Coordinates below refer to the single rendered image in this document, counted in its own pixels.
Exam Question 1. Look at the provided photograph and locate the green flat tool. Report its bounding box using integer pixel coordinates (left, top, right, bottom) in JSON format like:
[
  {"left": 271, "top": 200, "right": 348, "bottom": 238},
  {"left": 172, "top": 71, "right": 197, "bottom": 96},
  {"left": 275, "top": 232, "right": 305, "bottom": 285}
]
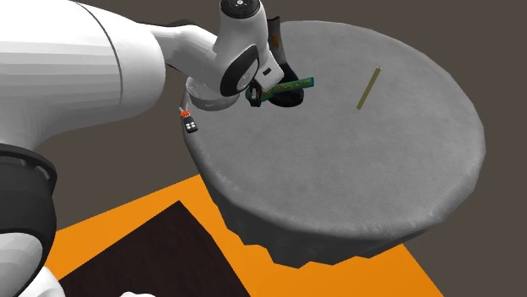
[{"left": 245, "top": 76, "right": 316, "bottom": 104}]

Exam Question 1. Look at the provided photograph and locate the white bowl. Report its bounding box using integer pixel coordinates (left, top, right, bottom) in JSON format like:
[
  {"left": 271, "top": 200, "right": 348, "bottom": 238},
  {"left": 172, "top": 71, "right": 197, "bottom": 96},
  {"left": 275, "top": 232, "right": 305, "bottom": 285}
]
[{"left": 184, "top": 75, "right": 242, "bottom": 112}]

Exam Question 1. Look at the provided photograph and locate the black and red key fob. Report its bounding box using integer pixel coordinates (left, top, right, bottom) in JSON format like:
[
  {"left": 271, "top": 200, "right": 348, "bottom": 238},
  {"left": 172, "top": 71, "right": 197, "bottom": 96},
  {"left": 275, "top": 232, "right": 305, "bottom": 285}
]
[{"left": 178, "top": 105, "right": 199, "bottom": 135}]

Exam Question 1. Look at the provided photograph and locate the round grey table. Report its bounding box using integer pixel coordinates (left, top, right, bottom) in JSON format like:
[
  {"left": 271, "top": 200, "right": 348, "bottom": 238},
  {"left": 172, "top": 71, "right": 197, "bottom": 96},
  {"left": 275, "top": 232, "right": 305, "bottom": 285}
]
[{"left": 181, "top": 20, "right": 487, "bottom": 270}]

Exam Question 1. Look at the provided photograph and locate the olive green stick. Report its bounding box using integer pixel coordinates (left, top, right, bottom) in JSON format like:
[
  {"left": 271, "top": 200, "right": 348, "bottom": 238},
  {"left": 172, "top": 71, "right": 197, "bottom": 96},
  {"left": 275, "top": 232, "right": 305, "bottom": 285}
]
[{"left": 356, "top": 66, "right": 383, "bottom": 111}]

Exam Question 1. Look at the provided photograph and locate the orange rug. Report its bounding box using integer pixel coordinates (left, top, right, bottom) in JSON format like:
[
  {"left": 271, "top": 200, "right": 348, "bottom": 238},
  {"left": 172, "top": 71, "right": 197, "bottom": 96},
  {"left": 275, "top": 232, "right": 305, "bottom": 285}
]
[{"left": 42, "top": 173, "right": 445, "bottom": 297}]

